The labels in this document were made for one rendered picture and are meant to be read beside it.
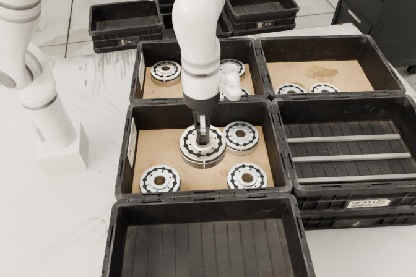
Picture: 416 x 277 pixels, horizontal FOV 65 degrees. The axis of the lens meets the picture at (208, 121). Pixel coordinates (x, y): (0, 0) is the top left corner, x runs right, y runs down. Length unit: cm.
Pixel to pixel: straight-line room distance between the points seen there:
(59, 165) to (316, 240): 78
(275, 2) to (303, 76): 120
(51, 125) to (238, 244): 59
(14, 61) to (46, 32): 239
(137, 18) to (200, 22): 168
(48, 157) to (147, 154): 30
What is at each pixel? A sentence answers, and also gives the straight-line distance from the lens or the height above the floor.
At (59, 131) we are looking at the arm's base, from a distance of 102.
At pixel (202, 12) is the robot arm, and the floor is 133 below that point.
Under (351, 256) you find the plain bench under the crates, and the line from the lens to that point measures 100.
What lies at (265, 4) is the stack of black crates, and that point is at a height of 49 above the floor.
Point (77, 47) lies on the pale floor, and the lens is 292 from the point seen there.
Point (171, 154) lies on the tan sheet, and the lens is 93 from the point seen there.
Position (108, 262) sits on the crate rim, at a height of 93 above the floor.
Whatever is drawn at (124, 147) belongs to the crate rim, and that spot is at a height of 93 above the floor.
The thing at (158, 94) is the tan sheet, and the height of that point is 83.
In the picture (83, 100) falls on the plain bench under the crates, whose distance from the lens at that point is 134.
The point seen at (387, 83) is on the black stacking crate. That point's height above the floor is 89.
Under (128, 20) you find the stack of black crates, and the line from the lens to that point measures 217.
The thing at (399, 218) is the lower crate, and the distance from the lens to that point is 106.
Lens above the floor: 158
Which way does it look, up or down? 48 degrees down
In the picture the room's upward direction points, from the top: straight up
